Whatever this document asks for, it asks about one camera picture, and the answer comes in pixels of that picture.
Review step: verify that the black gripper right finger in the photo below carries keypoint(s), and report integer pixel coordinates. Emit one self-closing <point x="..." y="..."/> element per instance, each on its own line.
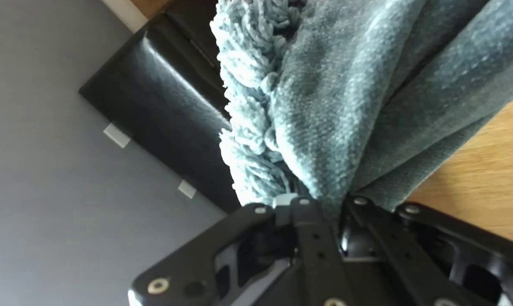
<point x="416" y="249"/>

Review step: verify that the blue fringed blanket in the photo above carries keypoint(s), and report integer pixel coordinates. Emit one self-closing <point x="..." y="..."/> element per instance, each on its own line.
<point x="353" y="86"/>

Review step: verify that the white wall outlet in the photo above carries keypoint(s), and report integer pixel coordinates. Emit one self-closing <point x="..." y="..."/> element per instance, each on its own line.
<point x="188" y="189"/>
<point x="117" y="137"/>

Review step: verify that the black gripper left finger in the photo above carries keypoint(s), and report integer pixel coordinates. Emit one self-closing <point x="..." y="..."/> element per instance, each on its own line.
<point x="319" y="256"/>

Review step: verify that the white baseboard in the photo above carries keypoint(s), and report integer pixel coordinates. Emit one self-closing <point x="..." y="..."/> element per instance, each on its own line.
<point x="127" y="12"/>

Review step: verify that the black leather bench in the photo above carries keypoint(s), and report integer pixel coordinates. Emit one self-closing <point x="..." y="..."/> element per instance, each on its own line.
<point x="156" y="96"/>

